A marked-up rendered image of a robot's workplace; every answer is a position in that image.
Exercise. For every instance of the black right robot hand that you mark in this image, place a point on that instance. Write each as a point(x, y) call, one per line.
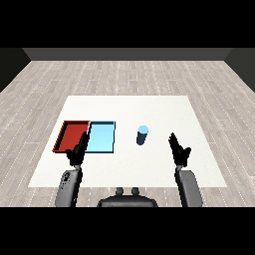
point(179, 152)

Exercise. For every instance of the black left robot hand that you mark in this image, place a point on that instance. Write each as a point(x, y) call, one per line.
point(77, 153)

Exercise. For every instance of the red shallow open box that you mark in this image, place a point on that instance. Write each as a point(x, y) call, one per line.
point(70, 135)

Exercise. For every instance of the light blue shallow open box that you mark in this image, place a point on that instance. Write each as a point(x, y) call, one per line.
point(100, 136)

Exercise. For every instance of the blue can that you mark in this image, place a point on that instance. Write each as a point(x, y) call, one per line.
point(142, 135)

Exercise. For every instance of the dark grey robot body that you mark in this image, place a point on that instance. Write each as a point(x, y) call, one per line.
point(127, 200)

